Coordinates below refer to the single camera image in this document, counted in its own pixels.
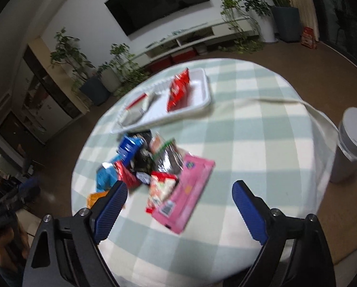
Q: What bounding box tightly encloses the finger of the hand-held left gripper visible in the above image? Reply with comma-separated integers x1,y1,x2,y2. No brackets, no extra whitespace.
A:
15,178,41,204

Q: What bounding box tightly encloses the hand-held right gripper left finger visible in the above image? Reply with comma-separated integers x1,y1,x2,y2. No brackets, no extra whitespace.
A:
22,180,128,287

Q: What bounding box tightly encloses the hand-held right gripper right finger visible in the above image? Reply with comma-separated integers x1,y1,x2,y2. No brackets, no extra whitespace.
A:
223,180,336,287

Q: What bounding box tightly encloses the orange snack packet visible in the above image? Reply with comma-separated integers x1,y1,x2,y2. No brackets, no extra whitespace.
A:
87,190,110,209

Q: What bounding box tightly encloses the light blue chip bag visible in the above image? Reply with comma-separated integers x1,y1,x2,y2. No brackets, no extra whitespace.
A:
96,155,122,192

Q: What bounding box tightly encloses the red and white candy packet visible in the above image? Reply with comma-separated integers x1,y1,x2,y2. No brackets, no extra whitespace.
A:
145,172,179,215

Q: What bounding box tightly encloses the black snack packet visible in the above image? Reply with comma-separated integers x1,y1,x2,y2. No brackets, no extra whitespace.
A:
127,130,155,185

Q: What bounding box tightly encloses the pink snack packet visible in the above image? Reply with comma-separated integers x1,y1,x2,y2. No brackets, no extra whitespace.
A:
152,154,216,234

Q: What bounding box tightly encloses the dark blue snack packet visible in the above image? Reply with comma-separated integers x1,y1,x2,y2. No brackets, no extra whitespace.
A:
117,134,146,166

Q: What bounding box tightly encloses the green-edged sunflower seed packet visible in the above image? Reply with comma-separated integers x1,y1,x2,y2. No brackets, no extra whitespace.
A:
153,143,186,175

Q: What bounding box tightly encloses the white plastic tray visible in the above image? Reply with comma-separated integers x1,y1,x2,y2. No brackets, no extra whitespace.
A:
110,68,212,134

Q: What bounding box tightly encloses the person's left hand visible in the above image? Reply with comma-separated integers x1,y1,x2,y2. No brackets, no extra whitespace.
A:
0,224,30,271

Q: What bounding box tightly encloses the small shiny red packet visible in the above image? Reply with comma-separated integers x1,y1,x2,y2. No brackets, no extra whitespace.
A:
114,161,141,189

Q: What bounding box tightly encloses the cream display cabinet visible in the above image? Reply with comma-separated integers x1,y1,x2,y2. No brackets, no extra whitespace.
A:
20,36,91,144

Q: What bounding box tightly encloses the grey snack packet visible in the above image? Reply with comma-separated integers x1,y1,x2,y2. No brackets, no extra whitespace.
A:
119,91,161,126

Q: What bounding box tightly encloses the leafy plant in dark square pot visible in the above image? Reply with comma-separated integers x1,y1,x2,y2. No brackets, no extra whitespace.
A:
50,28,111,106

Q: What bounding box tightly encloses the white trash can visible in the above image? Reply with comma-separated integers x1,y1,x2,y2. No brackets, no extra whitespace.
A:
329,107,357,184

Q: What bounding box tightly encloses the leafy plant in ribbed white pot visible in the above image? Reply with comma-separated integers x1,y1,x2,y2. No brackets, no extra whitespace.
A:
98,43,149,96

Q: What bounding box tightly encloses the red chocolate ball bag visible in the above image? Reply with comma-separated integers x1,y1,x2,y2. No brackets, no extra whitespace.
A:
166,68,191,112

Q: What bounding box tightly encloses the red storage box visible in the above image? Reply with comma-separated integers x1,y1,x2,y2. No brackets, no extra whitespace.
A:
150,57,173,72
171,49,196,63

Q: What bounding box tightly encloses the bushy plant in white pot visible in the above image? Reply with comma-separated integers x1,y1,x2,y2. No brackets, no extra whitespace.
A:
241,0,279,43

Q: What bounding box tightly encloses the red paper bag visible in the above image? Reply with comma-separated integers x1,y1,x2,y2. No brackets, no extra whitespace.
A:
300,26,320,50

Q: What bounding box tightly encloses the white television console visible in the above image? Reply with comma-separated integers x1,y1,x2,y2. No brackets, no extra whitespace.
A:
131,18,258,66

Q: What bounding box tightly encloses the trailing vine plant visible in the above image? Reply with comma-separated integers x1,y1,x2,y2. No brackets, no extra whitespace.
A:
220,0,265,55

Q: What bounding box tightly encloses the tall plant in dark pot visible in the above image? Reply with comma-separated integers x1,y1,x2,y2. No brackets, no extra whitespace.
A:
241,0,301,43

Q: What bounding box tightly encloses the dark glass door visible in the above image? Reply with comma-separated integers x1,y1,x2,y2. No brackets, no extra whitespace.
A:
310,0,357,75

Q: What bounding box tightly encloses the wall-mounted black television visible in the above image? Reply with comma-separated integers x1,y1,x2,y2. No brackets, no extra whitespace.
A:
104,0,210,37

